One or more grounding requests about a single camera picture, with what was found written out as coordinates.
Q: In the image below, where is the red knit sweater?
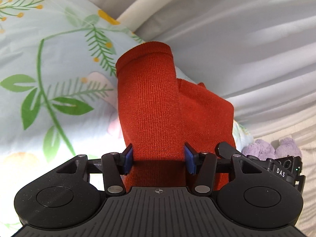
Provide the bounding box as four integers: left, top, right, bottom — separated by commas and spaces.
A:
116, 42, 235, 189

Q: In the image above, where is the purple fluffy plush toy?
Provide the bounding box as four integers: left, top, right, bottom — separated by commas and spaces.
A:
242, 137, 303, 161

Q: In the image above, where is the white curtain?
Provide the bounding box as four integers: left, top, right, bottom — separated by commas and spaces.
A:
89, 0, 315, 236

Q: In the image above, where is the floral white bed sheet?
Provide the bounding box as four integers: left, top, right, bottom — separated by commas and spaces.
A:
0, 0, 255, 232

